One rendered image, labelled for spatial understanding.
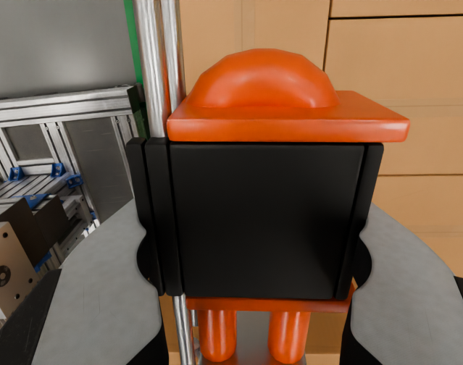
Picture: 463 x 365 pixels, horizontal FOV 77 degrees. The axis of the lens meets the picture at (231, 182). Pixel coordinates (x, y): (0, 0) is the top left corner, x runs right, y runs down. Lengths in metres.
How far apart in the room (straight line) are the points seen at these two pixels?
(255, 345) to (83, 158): 1.22
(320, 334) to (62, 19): 1.39
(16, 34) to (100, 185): 0.69
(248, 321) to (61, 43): 1.40
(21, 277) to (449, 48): 1.02
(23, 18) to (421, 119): 1.47
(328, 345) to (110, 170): 1.08
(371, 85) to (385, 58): 0.07
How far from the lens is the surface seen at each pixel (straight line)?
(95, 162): 1.34
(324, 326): 0.48
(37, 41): 1.55
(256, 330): 0.20
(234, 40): 0.77
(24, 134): 1.44
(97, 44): 1.44
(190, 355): 0.18
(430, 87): 0.91
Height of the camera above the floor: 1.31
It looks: 63 degrees down
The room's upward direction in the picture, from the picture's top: 177 degrees counter-clockwise
